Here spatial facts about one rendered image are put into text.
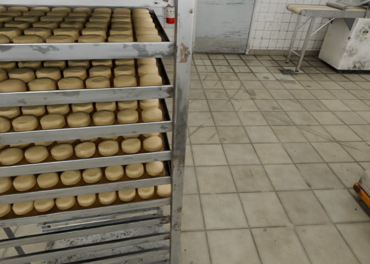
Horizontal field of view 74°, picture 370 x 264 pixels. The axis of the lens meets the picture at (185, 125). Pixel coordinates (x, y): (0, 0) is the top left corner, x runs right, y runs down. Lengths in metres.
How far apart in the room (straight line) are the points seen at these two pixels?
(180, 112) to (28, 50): 0.30
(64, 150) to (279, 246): 1.47
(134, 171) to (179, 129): 0.22
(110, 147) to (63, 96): 0.19
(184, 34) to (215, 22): 4.29
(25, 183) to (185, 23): 0.57
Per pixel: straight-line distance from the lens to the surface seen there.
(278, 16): 5.06
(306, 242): 1.92
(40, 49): 0.52
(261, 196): 2.04
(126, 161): 0.63
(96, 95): 0.53
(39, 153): 0.70
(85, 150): 0.67
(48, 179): 0.75
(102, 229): 0.84
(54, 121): 0.63
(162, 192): 0.78
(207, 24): 4.74
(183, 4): 0.45
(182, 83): 0.50
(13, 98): 0.57
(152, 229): 1.58
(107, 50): 0.50
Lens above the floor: 1.47
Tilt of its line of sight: 34 degrees down
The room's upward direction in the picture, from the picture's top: 3 degrees clockwise
